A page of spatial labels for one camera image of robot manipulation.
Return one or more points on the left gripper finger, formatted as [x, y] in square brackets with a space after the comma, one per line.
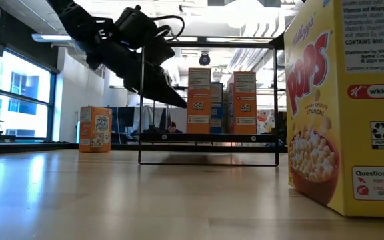
[152, 85]

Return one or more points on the orange Mini-Wheats cereal box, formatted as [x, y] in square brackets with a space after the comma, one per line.
[243, 101]
[95, 130]
[198, 100]

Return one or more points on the blue Rice Krispies cereal box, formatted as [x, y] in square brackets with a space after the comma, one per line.
[217, 106]

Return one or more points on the yellow Corn Pops cereal box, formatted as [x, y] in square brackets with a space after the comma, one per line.
[362, 133]

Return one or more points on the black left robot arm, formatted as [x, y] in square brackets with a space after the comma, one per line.
[78, 23]

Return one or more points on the gray cloth divider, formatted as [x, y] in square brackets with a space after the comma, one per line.
[180, 118]

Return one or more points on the dark monitor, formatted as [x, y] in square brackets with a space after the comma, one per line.
[123, 118]

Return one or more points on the person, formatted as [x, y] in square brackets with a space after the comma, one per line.
[173, 128]

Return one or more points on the black overhead beam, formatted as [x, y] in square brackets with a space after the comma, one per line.
[202, 39]

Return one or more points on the long ceiling light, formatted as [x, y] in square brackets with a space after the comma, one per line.
[52, 37]

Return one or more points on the large window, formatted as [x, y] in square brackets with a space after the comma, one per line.
[22, 96]

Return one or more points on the colourful cartoon poster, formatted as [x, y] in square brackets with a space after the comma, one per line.
[266, 121]

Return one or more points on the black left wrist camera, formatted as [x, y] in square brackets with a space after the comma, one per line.
[133, 23]

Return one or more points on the black round hanging camera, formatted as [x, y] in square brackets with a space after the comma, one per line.
[204, 59]

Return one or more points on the wooden shelf with black frame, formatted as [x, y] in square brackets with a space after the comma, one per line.
[208, 137]

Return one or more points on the black aluminium table frame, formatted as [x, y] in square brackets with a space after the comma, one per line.
[45, 147]

